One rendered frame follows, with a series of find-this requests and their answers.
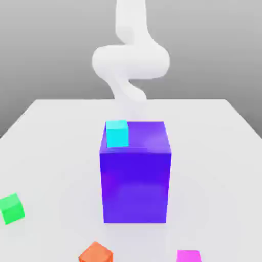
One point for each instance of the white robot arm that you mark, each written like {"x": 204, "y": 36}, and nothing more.
{"x": 131, "y": 61}

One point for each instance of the small cyan cube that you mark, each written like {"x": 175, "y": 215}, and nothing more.
{"x": 117, "y": 135}

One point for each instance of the small orange cube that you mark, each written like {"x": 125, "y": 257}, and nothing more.
{"x": 95, "y": 253}

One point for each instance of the small magenta cube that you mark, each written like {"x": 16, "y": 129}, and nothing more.
{"x": 188, "y": 256}

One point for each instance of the small green cube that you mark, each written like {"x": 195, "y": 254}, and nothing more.
{"x": 12, "y": 210}

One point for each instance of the large purple box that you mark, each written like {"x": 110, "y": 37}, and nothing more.
{"x": 135, "y": 184}

